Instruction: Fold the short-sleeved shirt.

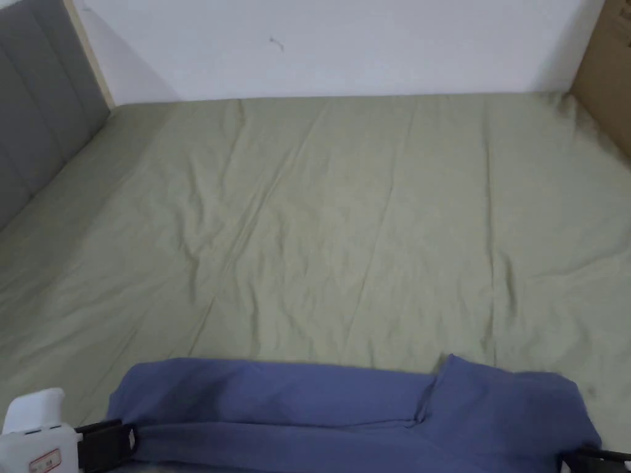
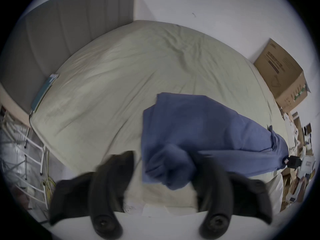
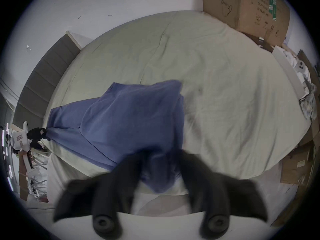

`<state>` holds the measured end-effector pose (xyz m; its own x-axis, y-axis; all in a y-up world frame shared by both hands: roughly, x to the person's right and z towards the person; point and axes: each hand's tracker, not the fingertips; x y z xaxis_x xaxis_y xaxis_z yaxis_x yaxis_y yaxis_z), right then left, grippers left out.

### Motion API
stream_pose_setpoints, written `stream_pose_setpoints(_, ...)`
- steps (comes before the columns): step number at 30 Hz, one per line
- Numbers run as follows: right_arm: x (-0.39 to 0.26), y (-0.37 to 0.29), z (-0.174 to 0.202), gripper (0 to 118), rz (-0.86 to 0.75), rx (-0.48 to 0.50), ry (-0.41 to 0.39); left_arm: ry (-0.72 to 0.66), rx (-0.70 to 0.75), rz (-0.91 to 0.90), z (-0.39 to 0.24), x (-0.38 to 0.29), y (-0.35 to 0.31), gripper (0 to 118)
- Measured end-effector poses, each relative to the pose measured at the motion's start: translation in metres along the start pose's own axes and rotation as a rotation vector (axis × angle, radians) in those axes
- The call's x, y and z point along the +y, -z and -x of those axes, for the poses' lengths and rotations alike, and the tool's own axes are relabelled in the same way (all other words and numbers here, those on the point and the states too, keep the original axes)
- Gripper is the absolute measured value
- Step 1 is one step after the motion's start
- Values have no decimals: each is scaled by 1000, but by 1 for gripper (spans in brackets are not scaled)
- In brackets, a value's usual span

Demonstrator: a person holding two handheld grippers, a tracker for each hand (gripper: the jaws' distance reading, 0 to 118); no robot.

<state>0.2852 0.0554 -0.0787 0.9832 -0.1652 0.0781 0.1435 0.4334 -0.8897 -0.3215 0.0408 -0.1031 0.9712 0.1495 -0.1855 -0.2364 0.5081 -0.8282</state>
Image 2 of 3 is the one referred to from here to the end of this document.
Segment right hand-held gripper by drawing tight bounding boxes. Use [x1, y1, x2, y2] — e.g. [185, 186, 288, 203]
[282, 154, 316, 178]

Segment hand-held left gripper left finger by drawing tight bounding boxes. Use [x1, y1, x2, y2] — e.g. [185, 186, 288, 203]
[48, 150, 136, 239]

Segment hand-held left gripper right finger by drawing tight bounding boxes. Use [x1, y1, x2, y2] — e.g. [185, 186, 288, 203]
[192, 156, 273, 238]

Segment dark blue shirt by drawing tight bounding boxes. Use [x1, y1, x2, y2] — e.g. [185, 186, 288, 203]
[141, 92, 290, 191]

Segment white metal rack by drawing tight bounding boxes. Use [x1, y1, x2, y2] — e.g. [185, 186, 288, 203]
[0, 106, 49, 211]

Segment brown cardboard carton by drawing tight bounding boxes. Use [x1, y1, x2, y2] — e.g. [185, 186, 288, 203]
[253, 38, 312, 112]

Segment teal flat packet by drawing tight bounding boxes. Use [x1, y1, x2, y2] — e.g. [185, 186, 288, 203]
[29, 73, 59, 113]

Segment bed with beige sheet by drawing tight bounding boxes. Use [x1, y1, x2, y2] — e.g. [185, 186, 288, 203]
[29, 20, 288, 216]

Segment grey padded headboard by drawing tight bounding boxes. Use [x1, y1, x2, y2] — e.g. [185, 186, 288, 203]
[0, 0, 136, 114]

